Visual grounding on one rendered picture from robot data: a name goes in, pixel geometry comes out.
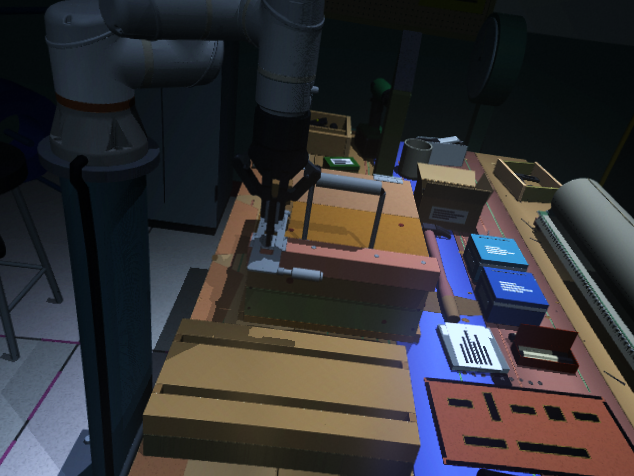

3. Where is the open wooden box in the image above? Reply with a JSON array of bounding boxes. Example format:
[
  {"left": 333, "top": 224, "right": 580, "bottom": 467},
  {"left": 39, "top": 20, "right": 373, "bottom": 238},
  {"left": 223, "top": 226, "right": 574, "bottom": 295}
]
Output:
[{"left": 306, "top": 110, "right": 354, "bottom": 158}]

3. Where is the grey round cup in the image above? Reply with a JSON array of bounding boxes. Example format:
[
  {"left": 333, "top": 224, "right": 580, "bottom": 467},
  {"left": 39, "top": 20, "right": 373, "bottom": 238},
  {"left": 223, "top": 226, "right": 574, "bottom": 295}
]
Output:
[{"left": 399, "top": 137, "right": 435, "bottom": 178}]

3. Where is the dark red open case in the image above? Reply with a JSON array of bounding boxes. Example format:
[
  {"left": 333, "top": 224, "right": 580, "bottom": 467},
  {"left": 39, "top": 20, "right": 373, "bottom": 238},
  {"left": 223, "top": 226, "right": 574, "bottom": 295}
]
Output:
[{"left": 508, "top": 323, "right": 581, "bottom": 376}]

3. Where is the olive upright post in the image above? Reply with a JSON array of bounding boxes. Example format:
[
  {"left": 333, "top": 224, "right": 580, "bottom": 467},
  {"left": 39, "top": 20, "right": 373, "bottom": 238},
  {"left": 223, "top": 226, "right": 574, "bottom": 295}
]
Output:
[{"left": 377, "top": 29, "right": 423, "bottom": 176}]

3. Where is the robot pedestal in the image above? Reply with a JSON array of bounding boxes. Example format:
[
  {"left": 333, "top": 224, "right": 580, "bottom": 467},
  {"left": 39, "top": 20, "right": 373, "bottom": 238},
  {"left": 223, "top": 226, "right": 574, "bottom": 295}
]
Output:
[{"left": 37, "top": 136, "right": 162, "bottom": 476}]

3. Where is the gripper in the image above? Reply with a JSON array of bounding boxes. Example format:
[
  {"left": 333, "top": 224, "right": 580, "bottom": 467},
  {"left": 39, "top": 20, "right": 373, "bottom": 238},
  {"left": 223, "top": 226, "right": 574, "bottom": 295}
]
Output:
[{"left": 232, "top": 105, "right": 323, "bottom": 248}]

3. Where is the pine crate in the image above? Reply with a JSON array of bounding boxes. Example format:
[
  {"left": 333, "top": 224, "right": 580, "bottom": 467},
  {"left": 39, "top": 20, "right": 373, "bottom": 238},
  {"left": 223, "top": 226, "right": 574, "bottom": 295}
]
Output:
[{"left": 212, "top": 174, "right": 443, "bottom": 346}]

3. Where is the grey box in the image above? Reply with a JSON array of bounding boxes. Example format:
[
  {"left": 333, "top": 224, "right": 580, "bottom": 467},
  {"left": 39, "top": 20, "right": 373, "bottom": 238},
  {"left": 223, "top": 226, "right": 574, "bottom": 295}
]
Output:
[{"left": 427, "top": 140, "right": 470, "bottom": 170}]

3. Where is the tan slatted wooden box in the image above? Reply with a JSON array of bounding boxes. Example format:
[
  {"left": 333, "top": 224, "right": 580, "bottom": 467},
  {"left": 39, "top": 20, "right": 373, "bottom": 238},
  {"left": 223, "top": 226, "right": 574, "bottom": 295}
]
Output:
[{"left": 141, "top": 318, "right": 423, "bottom": 468}]

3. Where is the grey metal latch bar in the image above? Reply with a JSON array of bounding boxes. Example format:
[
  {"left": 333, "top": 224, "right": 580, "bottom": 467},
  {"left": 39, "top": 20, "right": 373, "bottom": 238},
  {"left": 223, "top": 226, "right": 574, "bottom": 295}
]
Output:
[{"left": 275, "top": 265, "right": 325, "bottom": 283}]

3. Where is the red-brown slotted panel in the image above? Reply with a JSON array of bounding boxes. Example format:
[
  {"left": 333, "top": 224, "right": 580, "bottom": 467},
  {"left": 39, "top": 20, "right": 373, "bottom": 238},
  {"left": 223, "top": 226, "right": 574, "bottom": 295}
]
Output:
[{"left": 424, "top": 377, "right": 626, "bottom": 470}]

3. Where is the green-capped dark bottle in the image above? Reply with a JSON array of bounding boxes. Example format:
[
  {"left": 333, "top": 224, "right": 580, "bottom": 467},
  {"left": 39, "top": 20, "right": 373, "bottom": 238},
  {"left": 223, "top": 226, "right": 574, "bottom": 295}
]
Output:
[{"left": 355, "top": 77, "right": 393, "bottom": 156}]

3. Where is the black cable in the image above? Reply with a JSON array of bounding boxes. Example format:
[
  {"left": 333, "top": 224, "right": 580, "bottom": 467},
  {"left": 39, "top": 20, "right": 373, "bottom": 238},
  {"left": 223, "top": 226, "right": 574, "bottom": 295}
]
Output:
[{"left": 68, "top": 154, "right": 116, "bottom": 476}]

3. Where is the dark blue box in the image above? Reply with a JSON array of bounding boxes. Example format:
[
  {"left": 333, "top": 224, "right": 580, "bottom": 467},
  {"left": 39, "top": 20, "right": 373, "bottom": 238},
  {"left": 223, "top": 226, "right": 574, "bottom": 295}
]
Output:
[{"left": 474, "top": 265, "right": 551, "bottom": 327}]

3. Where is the shallow wooden tray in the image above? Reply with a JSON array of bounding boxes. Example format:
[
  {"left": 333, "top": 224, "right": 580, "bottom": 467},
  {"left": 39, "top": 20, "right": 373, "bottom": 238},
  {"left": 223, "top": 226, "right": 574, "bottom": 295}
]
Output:
[{"left": 493, "top": 157, "right": 564, "bottom": 204}]

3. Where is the small green labelled box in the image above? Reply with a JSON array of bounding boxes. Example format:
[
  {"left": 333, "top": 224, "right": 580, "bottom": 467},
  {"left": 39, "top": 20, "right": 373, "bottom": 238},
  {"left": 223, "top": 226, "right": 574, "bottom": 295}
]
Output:
[{"left": 323, "top": 155, "right": 361, "bottom": 173}]

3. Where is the white card with black bars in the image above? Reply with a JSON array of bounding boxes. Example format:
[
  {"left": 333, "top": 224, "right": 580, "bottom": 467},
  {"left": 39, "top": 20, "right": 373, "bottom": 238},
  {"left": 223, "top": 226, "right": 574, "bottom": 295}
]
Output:
[{"left": 437, "top": 321, "right": 512, "bottom": 376}]

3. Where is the pine crate lid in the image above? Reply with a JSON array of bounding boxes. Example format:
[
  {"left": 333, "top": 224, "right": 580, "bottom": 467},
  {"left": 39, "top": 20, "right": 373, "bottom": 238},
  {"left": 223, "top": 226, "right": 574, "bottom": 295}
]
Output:
[{"left": 281, "top": 179, "right": 443, "bottom": 294}]

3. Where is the large green round wheel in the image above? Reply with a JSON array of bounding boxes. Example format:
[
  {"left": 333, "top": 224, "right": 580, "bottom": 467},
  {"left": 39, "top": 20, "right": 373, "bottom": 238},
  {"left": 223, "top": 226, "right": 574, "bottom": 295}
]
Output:
[{"left": 466, "top": 11, "right": 529, "bottom": 108}]

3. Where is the dark cabinet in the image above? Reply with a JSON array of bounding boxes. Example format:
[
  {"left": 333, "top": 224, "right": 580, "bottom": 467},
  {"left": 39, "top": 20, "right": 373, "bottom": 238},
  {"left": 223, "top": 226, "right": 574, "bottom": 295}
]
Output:
[{"left": 146, "top": 39, "right": 238, "bottom": 236}]

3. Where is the large grey roll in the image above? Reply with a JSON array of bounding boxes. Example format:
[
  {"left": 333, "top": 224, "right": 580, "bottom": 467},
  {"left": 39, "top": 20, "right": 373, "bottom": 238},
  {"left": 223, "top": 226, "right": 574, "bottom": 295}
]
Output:
[{"left": 533, "top": 177, "right": 634, "bottom": 365}]

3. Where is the brown cardboard box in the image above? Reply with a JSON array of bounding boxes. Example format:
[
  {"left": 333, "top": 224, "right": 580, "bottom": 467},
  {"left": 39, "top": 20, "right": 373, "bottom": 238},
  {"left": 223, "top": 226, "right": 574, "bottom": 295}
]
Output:
[{"left": 414, "top": 162, "right": 494, "bottom": 237}]

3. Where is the yellow pole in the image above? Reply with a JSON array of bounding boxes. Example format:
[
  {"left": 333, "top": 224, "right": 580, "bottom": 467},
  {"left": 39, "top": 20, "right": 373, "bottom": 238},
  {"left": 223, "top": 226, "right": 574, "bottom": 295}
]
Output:
[{"left": 600, "top": 115, "right": 634, "bottom": 185}]

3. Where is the light blue box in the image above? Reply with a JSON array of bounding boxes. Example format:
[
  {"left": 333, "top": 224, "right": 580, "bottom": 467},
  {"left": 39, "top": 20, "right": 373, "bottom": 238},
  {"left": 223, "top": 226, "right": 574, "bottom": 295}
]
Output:
[{"left": 462, "top": 233, "right": 531, "bottom": 273}]

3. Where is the blue bench mat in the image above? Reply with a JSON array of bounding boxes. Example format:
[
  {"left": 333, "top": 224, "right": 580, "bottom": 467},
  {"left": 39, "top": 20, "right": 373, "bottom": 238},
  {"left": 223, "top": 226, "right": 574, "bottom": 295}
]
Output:
[{"left": 368, "top": 140, "right": 502, "bottom": 476}]

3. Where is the grey crate handle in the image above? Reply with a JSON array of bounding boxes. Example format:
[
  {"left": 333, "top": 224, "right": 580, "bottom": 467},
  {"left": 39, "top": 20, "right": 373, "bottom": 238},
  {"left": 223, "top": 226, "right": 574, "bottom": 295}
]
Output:
[{"left": 304, "top": 173, "right": 388, "bottom": 249}]

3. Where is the grey metal hasp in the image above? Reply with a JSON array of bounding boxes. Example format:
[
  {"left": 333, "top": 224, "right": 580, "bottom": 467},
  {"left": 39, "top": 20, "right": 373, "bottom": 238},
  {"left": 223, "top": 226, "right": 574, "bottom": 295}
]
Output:
[{"left": 245, "top": 219, "right": 290, "bottom": 275}]

